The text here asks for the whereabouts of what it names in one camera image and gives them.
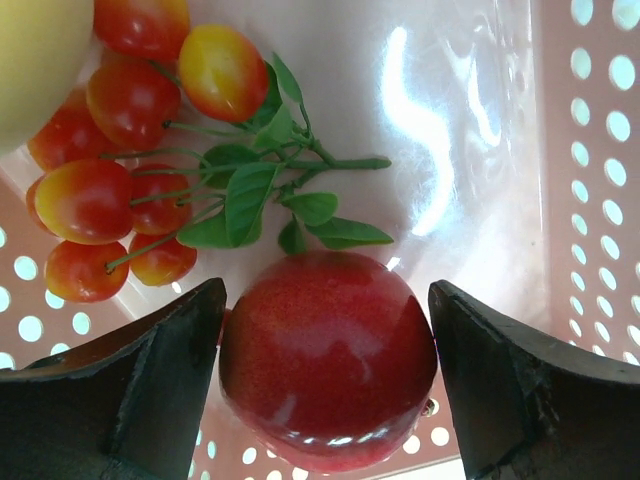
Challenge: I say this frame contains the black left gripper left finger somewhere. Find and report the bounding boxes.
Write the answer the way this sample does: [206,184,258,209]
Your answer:
[1,278,226,479]

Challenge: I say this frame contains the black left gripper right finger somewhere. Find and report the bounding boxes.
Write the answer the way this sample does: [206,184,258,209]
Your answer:
[428,280,639,479]

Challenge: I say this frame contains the red toy fruit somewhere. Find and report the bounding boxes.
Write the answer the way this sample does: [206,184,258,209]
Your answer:
[219,251,437,473]

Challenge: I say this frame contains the red toy cherry bunch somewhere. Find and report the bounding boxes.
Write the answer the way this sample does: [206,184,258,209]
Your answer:
[26,1,391,303]

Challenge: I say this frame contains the yellow-orange toy peach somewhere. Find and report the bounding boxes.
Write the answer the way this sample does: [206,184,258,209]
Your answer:
[1,0,94,154]

